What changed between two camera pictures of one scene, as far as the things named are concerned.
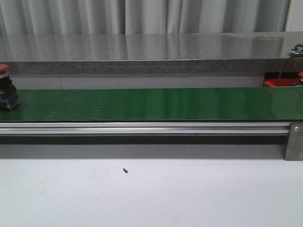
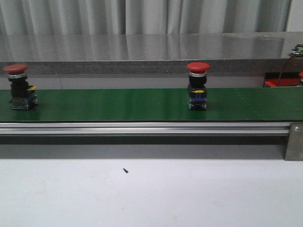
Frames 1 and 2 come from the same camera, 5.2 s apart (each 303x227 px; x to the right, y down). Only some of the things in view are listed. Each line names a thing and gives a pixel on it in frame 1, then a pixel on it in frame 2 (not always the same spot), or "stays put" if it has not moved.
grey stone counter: [148, 53] stays put
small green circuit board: [297, 50] stays put
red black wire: [286, 64] stays put
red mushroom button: [9, 99] to [197, 93]
